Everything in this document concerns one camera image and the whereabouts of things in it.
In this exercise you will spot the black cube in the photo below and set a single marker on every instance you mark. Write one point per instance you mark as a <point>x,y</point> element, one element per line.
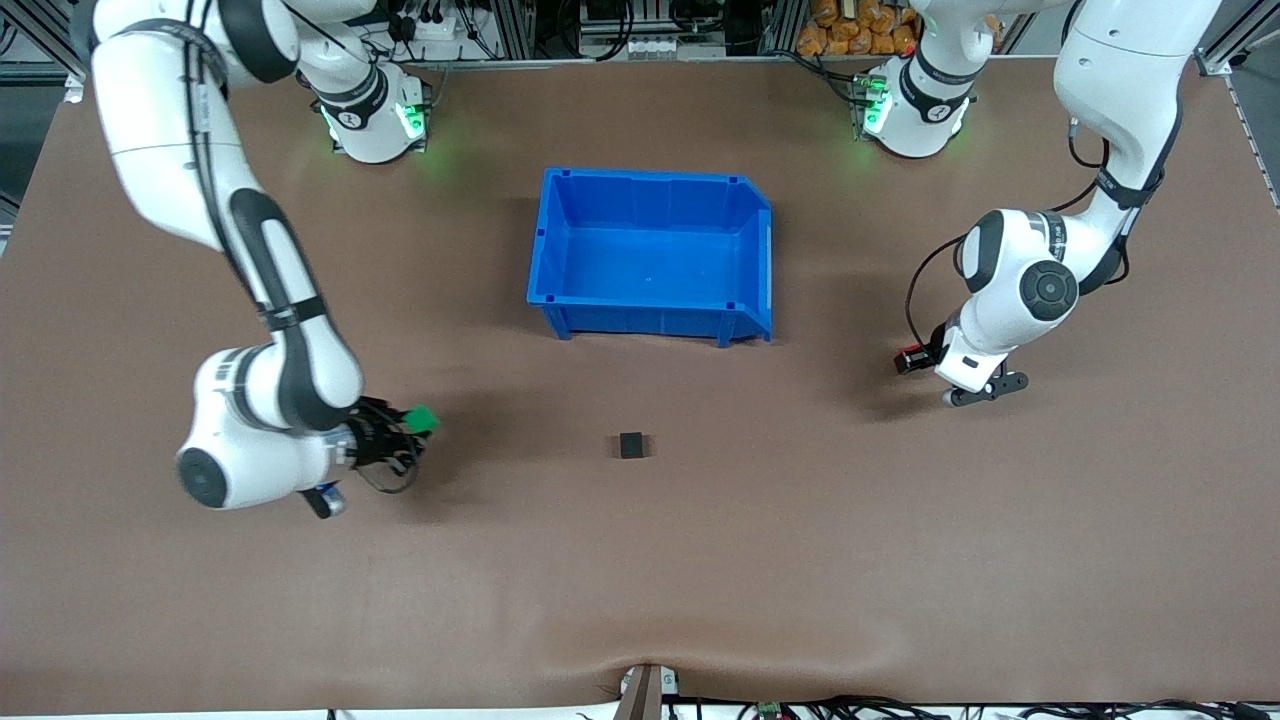
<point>631,445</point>

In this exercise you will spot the white power strip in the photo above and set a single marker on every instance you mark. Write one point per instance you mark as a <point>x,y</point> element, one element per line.
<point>440,28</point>

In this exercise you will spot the orange snack bags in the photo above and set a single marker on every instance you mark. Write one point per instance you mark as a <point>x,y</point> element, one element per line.
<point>850,30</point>

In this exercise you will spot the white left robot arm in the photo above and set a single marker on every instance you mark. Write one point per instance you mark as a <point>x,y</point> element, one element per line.
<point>1120,60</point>

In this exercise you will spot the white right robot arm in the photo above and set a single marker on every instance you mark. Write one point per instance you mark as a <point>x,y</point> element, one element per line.
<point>170,120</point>

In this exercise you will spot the white terminal block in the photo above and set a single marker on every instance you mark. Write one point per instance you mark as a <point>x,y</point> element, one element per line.
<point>652,48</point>

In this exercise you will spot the silver table edge rail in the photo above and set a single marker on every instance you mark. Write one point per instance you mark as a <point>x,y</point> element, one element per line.
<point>500,63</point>

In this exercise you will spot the green cube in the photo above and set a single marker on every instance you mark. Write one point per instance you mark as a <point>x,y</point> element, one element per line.
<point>425,417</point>

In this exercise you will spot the blue plastic storage bin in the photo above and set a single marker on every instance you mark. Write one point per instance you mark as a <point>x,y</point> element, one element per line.
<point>650,260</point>

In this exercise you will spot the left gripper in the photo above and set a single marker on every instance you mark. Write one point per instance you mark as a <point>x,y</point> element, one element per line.
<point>935,347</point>

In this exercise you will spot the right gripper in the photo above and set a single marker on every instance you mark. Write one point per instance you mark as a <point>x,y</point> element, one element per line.
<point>373,436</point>

